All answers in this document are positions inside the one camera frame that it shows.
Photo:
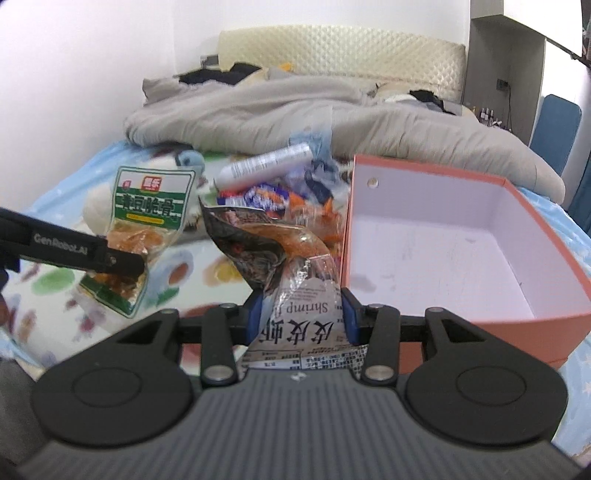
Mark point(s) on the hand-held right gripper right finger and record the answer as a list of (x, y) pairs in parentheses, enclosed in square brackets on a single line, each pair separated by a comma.
[(349, 323)]

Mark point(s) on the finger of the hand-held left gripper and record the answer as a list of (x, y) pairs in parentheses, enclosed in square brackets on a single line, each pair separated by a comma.
[(69, 247)]

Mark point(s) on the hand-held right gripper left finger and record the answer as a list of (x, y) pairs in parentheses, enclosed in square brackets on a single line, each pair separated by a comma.
[(254, 323)]

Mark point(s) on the black clear snack packet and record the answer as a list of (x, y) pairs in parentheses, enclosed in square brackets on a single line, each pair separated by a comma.
[(258, 249)]

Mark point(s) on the orange snack packet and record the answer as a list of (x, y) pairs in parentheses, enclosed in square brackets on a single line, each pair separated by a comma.
[(333, 230)]

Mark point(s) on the green snack packet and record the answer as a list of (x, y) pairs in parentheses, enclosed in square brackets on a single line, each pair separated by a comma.
[(152, 203)]

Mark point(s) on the pink cardboard box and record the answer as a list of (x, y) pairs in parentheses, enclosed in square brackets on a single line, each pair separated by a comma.
[(438, 244)]

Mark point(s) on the blue white snack packet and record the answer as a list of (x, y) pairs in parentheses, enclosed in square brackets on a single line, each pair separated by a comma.
[(258, 196)]

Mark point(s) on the plush duck toy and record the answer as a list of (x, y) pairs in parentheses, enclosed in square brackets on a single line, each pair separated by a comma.
[(97, 207)]

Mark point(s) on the clear bag with navy band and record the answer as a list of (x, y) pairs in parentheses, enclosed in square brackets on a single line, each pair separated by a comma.
[(323, 177)]

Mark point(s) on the white spray bottle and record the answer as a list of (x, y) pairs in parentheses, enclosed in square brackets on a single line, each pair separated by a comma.
[(258, 167)]

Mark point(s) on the light blue plastic bag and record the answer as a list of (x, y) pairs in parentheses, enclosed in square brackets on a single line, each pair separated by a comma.
[(309, 141)]

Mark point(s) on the grey duvet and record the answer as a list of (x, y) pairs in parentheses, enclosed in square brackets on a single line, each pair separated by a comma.
[(286, 115)]

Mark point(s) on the black clothing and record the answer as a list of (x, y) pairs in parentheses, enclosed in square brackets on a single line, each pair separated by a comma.
[(217, 74), (429, 99)]

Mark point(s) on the cluster of small bottles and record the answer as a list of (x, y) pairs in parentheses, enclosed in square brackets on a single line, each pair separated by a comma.
[(488, 116)]

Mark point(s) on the cream quilted headboard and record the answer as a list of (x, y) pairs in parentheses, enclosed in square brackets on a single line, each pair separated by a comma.
[(351, 50)]

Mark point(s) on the blue chair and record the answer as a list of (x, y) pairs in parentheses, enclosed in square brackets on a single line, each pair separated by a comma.
[(556, 129)]

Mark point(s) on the grey bedside shelf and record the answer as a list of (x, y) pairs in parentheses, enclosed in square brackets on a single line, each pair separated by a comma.
[(503, 41)]

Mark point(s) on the black wall socket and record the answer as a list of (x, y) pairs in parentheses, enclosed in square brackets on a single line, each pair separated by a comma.
[(502, 84)]

